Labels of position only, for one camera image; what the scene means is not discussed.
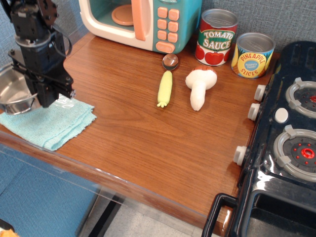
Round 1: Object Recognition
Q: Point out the light blue cloth napkin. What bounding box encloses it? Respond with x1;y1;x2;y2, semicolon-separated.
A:
0;94;96;151

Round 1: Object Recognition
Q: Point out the plush white mushroom toy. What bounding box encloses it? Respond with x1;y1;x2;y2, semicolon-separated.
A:
185;65;217;111

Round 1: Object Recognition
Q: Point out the orange object at corner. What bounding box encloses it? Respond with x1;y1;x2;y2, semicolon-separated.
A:
0;219;19;237

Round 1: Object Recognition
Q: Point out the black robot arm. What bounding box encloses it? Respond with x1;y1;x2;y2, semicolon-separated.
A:
1;0;75;108

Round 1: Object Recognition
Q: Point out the clear acrylic barrier panel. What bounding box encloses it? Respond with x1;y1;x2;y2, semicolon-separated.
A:
0;134;202;237

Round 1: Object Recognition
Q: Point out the orange microwave turntable plate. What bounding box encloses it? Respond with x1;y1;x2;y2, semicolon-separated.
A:
112;4;133;26

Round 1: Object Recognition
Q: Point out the black toy stove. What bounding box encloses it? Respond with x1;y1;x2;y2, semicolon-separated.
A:
202;41;316;237

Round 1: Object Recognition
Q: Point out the stainless steel pot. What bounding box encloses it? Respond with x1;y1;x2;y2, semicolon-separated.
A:
0;64;41;115

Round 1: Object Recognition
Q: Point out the teal toy microwave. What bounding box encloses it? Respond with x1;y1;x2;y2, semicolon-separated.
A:
79;0;202;54

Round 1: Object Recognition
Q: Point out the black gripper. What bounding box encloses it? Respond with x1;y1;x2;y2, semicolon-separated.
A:
8;31;75;108

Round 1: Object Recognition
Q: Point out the tomato sauce can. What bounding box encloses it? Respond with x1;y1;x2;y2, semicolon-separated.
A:
195;8;238;66

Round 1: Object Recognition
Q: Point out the pineapple slices can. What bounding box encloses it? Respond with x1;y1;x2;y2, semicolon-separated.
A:
231;32;276;79

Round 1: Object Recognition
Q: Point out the spoon with yellow handle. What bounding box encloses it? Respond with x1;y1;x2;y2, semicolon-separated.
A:
157;54;179;108

